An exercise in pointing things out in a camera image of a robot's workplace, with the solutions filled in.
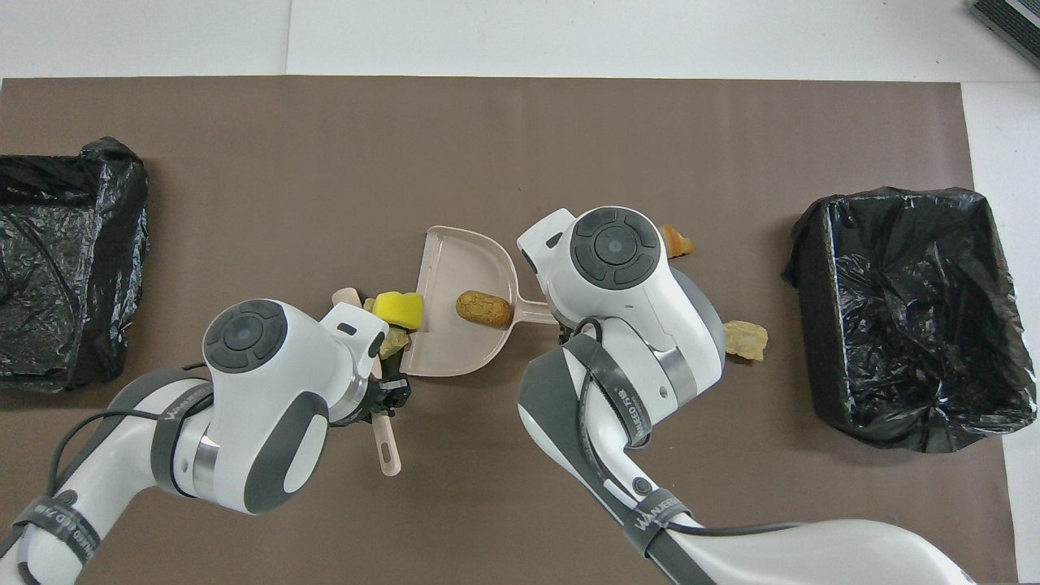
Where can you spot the pale pastry piece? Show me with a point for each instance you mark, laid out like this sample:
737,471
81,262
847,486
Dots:
747,340

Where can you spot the dark grey ribbed box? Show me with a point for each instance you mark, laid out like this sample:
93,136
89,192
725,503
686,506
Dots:
1016,20

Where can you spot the beige striped bread chunk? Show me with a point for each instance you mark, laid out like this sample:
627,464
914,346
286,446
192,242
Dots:
394,341

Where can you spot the pink plastic dustpan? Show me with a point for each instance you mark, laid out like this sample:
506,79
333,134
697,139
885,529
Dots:
443,268

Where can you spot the yellow and green sponge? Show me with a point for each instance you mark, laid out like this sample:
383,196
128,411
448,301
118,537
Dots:
398,309

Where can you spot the brown table mat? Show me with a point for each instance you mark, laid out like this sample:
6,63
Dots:
455,528

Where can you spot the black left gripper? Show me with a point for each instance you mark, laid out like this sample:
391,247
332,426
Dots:
359,406

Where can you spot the black bag-lined bin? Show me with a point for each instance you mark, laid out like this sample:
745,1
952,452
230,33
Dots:
65,244
910,325

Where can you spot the beige hand brush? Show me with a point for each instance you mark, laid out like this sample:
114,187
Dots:
388,451

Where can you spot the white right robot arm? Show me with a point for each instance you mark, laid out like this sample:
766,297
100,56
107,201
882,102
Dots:
634,325

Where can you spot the brown oval bread roll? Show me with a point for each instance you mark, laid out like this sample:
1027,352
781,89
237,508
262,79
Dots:
483,309

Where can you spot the orange glazed croissant piece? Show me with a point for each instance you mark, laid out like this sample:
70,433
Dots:
678,241

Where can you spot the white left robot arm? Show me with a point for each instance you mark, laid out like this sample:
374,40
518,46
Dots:
268,422

